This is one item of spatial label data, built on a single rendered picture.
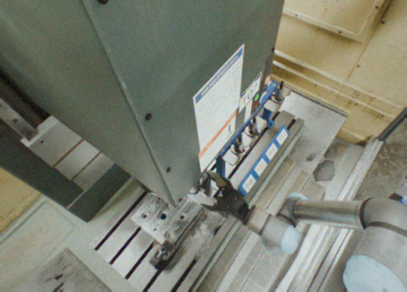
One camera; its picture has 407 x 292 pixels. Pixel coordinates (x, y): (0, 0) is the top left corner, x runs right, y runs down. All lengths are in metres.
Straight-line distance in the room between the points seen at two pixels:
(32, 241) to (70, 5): 1.84
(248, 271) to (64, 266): 0.96
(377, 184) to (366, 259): 2.09
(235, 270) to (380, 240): 0.97
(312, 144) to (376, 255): 1.21
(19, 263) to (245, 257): 1.25
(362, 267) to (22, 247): 1.79
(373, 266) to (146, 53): 0.58
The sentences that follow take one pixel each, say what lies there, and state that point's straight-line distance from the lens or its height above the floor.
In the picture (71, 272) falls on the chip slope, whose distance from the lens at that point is 1.84.
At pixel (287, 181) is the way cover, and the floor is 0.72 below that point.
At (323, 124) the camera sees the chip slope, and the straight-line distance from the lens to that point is 1.89.
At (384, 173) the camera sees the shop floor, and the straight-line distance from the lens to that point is 2.85.
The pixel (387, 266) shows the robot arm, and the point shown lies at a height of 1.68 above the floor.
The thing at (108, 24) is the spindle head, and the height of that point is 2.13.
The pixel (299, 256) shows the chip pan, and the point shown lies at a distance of 1.71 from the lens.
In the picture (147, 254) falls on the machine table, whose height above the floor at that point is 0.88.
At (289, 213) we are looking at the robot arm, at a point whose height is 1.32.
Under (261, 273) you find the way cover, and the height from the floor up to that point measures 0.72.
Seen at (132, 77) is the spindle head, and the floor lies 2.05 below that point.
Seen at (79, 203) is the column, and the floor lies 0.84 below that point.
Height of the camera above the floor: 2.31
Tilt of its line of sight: 59 degrees down
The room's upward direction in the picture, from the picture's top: 6 degrees counter-clockwise
